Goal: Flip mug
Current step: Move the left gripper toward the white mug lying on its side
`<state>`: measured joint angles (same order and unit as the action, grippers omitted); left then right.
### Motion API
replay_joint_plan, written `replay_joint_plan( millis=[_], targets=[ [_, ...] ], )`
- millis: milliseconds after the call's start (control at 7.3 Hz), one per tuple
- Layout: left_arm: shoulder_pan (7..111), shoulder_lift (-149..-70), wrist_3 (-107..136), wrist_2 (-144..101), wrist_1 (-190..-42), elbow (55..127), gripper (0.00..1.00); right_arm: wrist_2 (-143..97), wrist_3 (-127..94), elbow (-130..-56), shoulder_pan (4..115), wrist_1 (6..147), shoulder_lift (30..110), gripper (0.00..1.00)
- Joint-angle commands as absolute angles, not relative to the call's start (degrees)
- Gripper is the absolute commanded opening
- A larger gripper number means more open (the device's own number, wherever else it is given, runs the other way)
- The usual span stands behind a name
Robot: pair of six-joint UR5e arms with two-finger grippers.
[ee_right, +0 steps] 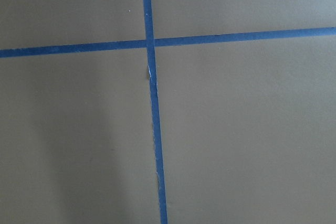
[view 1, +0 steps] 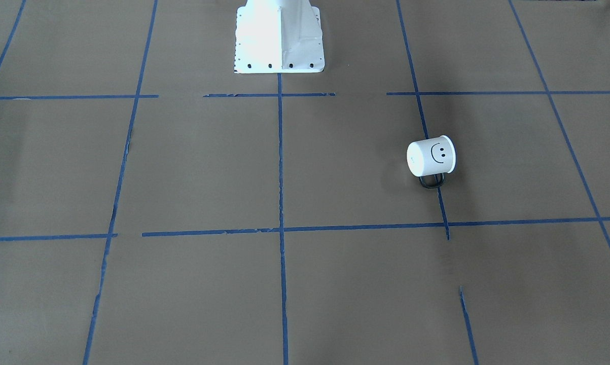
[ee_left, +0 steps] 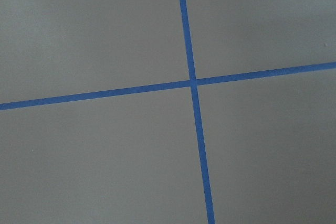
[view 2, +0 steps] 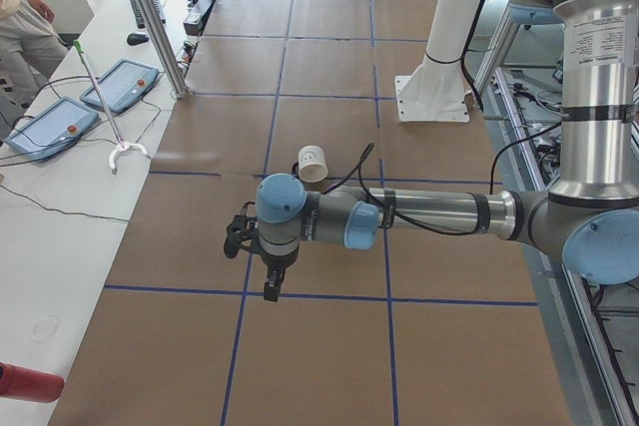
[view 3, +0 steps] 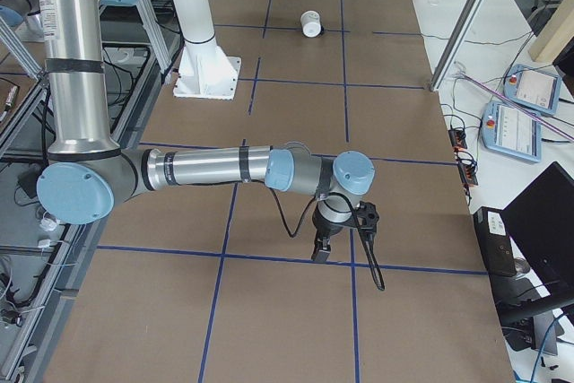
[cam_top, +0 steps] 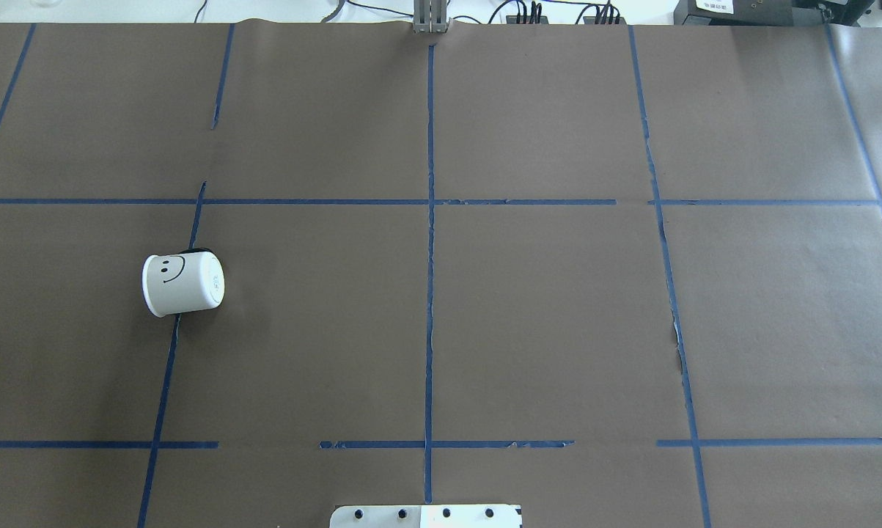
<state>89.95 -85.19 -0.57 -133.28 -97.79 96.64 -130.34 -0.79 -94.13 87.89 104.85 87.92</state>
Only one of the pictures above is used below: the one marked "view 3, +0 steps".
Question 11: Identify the orange black connector strip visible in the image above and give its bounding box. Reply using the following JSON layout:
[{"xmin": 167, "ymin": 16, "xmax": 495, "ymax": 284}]
[{"xmin": 448, "ymin": 127, "xmax": 478, "ymax": 187}]

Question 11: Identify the upper teach pendant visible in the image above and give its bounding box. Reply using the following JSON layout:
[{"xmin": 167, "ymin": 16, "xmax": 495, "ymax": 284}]
[{"xmin": 503, "ymin": 64, "xmax": 562, "ymax": 116}]

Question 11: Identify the aluminium frame post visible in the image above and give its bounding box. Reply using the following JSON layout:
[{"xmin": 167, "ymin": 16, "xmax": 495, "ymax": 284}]
[{"xmin": 430, "ymin": 0, "xmax": 484, "ymax": 91}]

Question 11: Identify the black box device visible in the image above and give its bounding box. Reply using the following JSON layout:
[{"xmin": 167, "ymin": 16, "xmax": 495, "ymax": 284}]
[{"xmin": 473, "ymin": 206, "xmax": 517, "ymax": 277}]

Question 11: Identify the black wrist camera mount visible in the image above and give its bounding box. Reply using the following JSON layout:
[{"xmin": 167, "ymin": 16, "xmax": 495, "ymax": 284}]
[{"xmin": 356, "ymin": 201, "xmax": 379, "ymax": 235}]

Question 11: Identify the teach pendant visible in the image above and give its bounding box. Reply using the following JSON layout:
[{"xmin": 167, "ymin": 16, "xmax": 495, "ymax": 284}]
[
  {"xmin": 481, "ymin": 100, "xmax": 542, "ymax": 162},
  {"xmin": 503, "ymin": 64, "xmax": 562, "ymax": 116}
]

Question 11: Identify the lower teach pendant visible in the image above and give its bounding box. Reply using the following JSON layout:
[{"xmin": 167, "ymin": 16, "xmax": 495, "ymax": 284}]
[{"xmin": 481, "ymin": 100, "xmax": 542, "ymax": 162}]

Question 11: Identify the white mug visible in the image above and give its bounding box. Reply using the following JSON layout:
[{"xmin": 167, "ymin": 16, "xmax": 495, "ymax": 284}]
[{"xmin": 300, "ymin": 10, "xmax": 324, "ymax": 39}]

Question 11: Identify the white pedestal column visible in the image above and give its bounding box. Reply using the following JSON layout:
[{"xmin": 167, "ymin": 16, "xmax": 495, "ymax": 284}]
[{"xmin": 173, "ymin": 0, "xmax": 241, "ymax": 100}]

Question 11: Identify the black laptop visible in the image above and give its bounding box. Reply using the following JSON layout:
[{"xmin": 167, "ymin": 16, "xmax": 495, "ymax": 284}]
[{"xmin": 498, "ymin": 161, "xmax": 574, "ymax": 328}]

